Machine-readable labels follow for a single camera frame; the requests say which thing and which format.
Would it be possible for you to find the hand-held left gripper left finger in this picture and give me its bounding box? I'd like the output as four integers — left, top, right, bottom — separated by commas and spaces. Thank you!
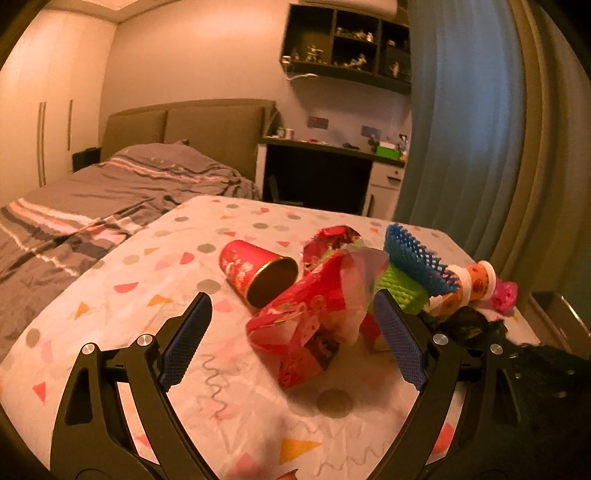
50, 292, 218, 480

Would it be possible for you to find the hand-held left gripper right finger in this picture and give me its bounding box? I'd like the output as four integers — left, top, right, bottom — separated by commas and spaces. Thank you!
365, 291, 536, 480

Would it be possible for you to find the brown waste bin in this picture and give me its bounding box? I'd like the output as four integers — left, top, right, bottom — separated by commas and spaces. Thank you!
531, 291, 591, 358

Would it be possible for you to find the translucent plastic bag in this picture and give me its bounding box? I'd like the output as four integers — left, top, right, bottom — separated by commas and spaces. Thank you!
330, 247, 391, 344

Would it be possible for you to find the blue foam net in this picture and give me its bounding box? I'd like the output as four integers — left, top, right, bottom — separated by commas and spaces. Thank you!
383, 223, 462, 296

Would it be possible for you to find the large red wrapper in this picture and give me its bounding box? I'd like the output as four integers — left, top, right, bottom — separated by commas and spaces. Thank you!
246, 251, 370, 391

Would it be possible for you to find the red paper cup gold inside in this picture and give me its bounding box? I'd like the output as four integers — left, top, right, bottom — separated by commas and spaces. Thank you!
218, 239, 298, 309

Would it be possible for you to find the small white orange bottle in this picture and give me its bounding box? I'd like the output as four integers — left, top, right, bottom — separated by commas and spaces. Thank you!
450, 261, 498, 308

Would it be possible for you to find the red foil wrapper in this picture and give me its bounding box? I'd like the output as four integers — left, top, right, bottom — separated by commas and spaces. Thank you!
302, 224, 365, 278

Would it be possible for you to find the patterned white tablecloth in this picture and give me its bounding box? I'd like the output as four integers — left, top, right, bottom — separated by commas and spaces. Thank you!
0, 194, 541, 480

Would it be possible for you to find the grey striped blanket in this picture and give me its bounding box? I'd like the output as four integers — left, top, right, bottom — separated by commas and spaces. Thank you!
0, 142, 262, 365

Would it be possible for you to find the dark chair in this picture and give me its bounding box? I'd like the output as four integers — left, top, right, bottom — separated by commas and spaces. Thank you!
265, 174, 305, 207

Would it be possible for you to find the dark nightstand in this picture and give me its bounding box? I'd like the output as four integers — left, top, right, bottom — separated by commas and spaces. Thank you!
71, 147, 102, 174

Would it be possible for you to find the blue curtain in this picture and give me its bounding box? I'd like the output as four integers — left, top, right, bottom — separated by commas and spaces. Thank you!
392, 0, 527, 278

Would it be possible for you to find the padded bed headboard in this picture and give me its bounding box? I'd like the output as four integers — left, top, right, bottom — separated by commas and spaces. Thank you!
100, 98, 278, 183

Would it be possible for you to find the beige curtain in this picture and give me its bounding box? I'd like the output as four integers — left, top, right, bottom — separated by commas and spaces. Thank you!
480, 0, 591, 296

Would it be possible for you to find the dark top desk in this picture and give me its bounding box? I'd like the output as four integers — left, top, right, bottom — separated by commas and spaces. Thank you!
256, 136, 407, 217

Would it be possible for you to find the white wardrobe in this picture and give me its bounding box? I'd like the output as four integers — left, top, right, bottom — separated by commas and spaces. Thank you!
0, 28, 118, 210

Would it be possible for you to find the white air conditioner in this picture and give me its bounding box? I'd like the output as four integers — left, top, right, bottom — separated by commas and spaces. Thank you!
290, 0, 399, 19

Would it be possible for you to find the dark wall shelf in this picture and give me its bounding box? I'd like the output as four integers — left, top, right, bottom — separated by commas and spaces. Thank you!
279, 4, 413, 95

